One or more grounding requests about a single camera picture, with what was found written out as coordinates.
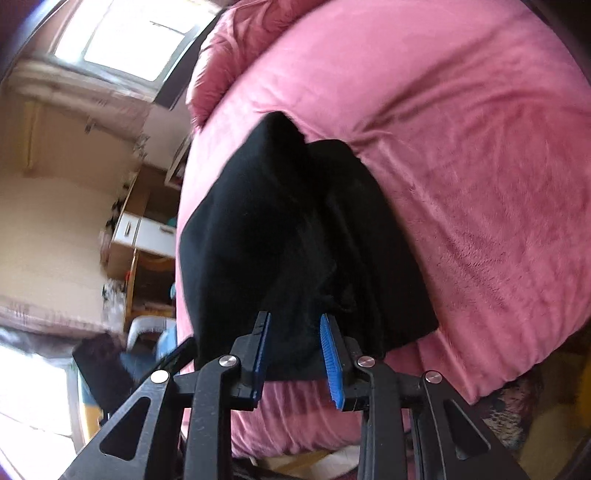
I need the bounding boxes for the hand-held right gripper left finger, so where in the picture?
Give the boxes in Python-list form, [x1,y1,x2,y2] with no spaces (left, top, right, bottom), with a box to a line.
[58,313,271,480]

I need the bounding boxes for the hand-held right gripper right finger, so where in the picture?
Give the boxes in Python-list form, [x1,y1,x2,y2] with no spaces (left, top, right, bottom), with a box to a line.
[321,314,529,480]

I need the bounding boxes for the black pants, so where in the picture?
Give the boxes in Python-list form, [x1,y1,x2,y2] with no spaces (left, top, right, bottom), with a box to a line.
[175,111,439,384]

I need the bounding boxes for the blue cushioned chair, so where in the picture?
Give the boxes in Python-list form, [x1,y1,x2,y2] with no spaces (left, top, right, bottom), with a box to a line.
[122,318,178,386]

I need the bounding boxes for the wooden desk with white drawers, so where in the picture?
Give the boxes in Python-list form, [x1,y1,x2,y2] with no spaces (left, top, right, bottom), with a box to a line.
[99,134,192,319]

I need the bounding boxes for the pink bed blanket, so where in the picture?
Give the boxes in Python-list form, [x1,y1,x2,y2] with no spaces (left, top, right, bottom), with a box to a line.
[175,0,591,462]

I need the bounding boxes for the red pillow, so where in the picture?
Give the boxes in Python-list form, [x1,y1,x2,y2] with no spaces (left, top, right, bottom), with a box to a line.
[187,0,315,132]

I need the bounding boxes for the pale patterned curtain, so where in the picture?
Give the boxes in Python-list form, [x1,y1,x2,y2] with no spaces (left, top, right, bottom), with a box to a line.
[9,58,160,134]

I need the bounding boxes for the window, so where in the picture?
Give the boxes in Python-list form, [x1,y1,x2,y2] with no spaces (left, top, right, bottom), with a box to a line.
[53,0,222,84]

